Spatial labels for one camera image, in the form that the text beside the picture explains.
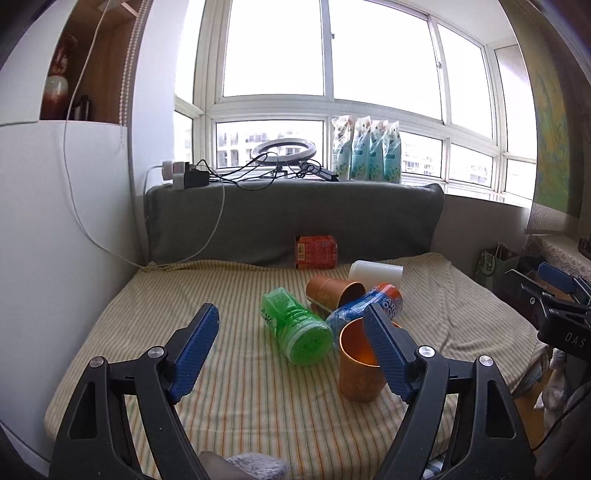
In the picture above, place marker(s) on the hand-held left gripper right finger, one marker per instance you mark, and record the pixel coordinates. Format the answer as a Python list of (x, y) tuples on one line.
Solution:
[(388, 357)]

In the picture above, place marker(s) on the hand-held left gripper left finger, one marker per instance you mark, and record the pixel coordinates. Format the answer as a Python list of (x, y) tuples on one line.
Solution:
[(196, 353)]

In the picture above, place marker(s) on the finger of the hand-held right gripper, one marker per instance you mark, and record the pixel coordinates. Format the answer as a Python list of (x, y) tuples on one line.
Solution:
[(556, 277), (526, 295)]

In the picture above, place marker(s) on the green plastic bottle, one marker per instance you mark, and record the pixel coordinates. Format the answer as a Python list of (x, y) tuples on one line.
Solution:
[(298, 328)]

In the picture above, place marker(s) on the copper cup with orange inside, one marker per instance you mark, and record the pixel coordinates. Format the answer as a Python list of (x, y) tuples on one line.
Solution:
[(358, 369)]

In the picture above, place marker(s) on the white cup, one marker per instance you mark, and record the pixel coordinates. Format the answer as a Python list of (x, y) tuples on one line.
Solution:
[(376, 274)]

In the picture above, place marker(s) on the copper cup with dark inside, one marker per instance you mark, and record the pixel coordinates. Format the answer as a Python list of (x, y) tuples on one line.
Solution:
[(332, 293)]

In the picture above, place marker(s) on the lace cloth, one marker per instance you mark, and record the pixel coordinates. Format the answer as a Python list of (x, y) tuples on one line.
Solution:
[(554, 251)]

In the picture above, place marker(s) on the green paper bag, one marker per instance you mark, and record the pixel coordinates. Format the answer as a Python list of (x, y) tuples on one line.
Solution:
[(491, 272)]

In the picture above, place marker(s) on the striped bed sheet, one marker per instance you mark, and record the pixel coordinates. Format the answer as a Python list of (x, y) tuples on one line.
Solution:
[(240, 406)]

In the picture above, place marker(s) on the grey fuzzy cloth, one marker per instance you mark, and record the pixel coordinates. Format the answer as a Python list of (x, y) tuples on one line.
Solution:
[(254, 467)]

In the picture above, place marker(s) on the red snack can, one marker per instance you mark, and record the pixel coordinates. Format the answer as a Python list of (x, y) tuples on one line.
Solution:
[(316, 251)]

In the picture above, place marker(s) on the grey headboard cushion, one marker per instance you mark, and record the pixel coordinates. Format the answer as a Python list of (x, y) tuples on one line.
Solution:
[(258, 221)]

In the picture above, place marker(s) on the black power adapter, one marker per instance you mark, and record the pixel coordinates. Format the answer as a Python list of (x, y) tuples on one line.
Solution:
[(196, 178)]

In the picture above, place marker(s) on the white power strip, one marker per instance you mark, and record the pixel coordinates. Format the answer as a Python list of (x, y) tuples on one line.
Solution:
[(173, 173)]

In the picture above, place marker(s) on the teal and white bag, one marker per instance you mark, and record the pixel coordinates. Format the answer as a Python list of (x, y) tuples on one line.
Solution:
[(392, 154), (377, 152), (361, 150), (342, 147)]

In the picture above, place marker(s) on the black phone holder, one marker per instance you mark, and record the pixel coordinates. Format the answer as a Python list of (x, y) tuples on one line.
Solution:
[(321, 170)]

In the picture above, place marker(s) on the red and white vase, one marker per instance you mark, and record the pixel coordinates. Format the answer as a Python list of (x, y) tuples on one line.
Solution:
[(57, 92)]

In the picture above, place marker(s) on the wooden shelf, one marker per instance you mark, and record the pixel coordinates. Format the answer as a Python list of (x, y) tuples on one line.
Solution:
[(108, 69)]

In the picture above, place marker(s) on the wall map poster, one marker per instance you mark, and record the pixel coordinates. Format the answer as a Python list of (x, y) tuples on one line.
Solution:
[(551, 138)]

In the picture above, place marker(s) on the white window frame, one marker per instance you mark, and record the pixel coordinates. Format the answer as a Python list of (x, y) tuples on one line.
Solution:
[(330, 104)]

